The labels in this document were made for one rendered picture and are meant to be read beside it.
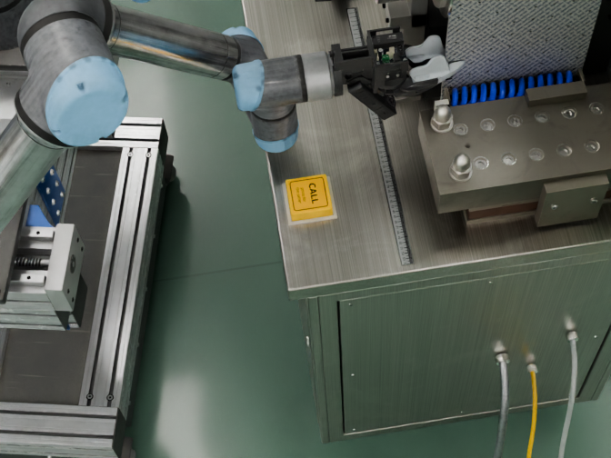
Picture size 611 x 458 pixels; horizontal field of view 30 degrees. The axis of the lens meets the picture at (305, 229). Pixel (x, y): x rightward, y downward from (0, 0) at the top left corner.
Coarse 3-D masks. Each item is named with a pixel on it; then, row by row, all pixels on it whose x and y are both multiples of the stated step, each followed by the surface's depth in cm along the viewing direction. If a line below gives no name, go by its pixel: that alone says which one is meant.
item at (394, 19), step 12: (396, 0) 178; (408, 0) 180; (420, 0) 177; (396, 12) 181; (408, 12) 181; (420, 12) 180; (396, 24) 182; (408, 24) 182; (420, 24) 183; (408, 36) 186; (420, 36) 187; (408, 72) 195; (408, 96) 200; (420, 96) 200
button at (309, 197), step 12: (288, 180) 192; (300, 180) 191; (312, 180) 191; (324, 180) 191; (288, 192) 190; (300, 192) 190; (312, 192) 190; (324, 192) 190; (300, 204) 189; (312, 204) 189; (324, 204) 189; (300, 216) 189; (312, 216) 190
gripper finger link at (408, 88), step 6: (408, 78) 179; (408, 84) 178; (414, 84) 178; (420, 84) 179; (426, 84) 179; (432, 84) 179; (396, 90) 179; (402, 90) 178; (408, 90) 178; (414, 90) 178; (420, 90) 179; (426, 90) 180; (396, 96) 179
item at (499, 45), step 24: (600, 0) 172; (456, 24) 172; (480, 24) 173; (504, 24) 174; (528, 24) 175; (552, 24) 176; (576, 24) 177; (456, 48) 177; (480, 48) 178; (504, 48) 179; (528, 48) 180; (552, 48) 181; (576, 48) 182; (456, 72) 183; (480, 72) 184; (504, 72) 185; (528, 72) 186; (552, 72) 187
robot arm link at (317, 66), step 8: (304, 56) 176; (312, 56) 176; (320, 56) 176; (328, 56) 177; (304, 64) 175; (312, 64) 175; (320, 64) 175; (328, 64) 175; (312, 72) 175; (320, 72) 175; (328, 72) 175; (312, 80) 175; (320, 80) 175; (328, 80) 175; (312, 88) 176; (320, 88) 176; (328, 88) 176; (312, 96) 177; (320, 96) 177; (328, 96) 178
